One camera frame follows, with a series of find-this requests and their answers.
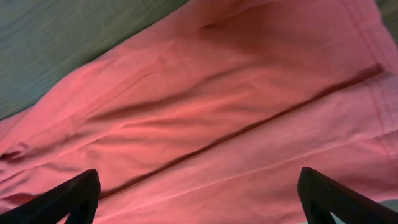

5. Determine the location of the orange soccer t-shirt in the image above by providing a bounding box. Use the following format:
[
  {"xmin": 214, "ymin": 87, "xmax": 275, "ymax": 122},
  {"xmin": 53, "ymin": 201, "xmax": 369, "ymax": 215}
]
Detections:
[{"xmin": 1, "ymin": 0, "xmax": 397, "ymax": 223}]

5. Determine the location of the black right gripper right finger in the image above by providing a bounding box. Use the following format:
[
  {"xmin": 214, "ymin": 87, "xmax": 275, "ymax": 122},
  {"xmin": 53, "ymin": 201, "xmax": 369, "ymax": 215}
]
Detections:
[{"xmin": 297, "ymin": 167, "xmax": 397, "ymax": 224}]

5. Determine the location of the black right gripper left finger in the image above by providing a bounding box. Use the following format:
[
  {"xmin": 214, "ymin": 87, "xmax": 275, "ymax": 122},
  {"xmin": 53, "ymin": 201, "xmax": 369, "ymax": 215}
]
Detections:
[{"xmin": 1, "ymin": 169, "xmax": 101, "ymax": 224}]

